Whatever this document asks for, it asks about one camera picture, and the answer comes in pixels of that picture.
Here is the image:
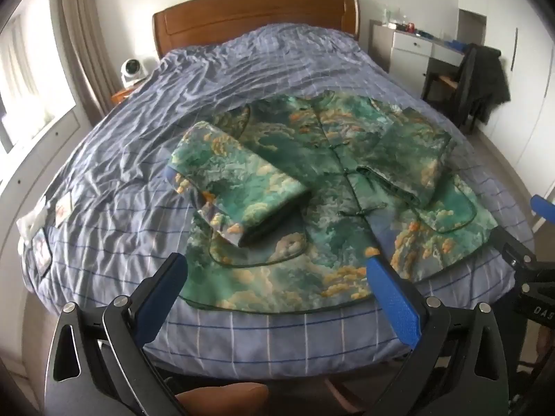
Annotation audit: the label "dark jacket on chair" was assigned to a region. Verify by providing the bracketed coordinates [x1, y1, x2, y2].
[452, 43, 511, 127]

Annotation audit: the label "white round fan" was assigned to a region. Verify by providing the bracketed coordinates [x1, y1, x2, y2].
[120, 58, 147, 89]

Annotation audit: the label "white paper tags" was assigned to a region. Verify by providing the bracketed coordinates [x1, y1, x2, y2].
[16, 192, 74, 276]

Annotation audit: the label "wooden nightstand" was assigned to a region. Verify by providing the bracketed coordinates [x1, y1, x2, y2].
[111, 85, 138, 105]

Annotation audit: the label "left hand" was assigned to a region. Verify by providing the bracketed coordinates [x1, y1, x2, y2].
[175, 382, 269, 416]

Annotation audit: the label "white window cabinet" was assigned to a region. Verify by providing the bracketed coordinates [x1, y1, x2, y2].
[1, 111, 86, 269]

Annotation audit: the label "beige curtain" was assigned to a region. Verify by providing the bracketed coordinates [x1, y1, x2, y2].
[55, 0, 119, 126]

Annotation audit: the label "green printed padded jacket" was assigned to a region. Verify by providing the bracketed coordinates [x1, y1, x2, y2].
[166, 91, 497, 314]

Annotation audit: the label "white desk with drawers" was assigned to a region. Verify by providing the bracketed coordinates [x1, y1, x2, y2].
[369, 21, 464, 97]

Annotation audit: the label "blue checked bed duvet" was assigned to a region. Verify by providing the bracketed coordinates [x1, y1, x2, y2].
[22, 24, 533, 379]

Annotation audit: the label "wooden chair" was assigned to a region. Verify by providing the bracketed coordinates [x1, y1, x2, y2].
[421, 69, 469, 119]

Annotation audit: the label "wooden headboard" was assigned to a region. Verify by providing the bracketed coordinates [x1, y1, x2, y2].
[152, 0, 360, 57]

